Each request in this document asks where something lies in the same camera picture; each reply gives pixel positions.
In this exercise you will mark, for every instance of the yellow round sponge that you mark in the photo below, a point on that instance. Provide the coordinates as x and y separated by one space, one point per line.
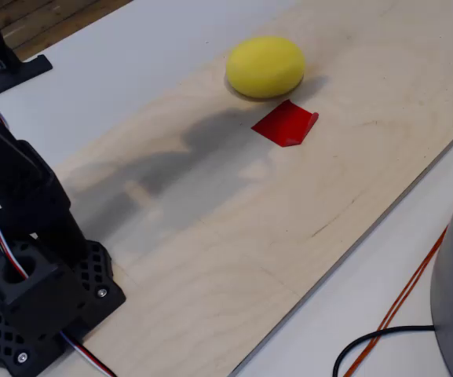
265 66

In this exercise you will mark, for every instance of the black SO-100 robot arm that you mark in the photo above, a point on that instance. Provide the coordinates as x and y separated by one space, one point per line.
26 188

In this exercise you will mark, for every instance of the red plastic piece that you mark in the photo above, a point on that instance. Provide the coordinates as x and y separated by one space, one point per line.
283 123

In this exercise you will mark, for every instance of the light plywood board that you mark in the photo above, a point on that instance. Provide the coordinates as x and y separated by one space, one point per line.
249 220

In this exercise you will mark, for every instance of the black camera stand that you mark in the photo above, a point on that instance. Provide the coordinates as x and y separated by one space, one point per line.
10 70

